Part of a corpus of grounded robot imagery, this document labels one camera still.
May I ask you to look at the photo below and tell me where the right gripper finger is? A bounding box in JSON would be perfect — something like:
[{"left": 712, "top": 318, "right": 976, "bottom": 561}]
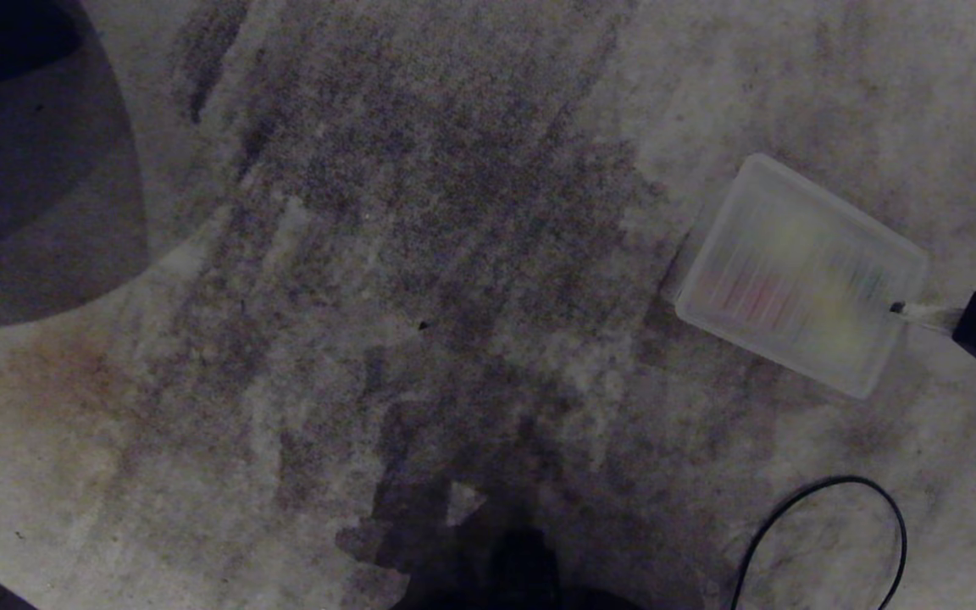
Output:
[{"left": 890, "top": 301, "right": 966, "bottom": 334}]

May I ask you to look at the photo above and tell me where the clear plastic box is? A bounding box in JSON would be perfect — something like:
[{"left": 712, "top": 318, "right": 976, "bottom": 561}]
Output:
[{"left": 673, "top": 152, "right": 929, "bottom": 401}]

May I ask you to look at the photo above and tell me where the black cable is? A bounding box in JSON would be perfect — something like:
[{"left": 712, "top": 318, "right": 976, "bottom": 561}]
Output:
[{"left": 729, "top": 475, "right": 909, "bottom": 610}]

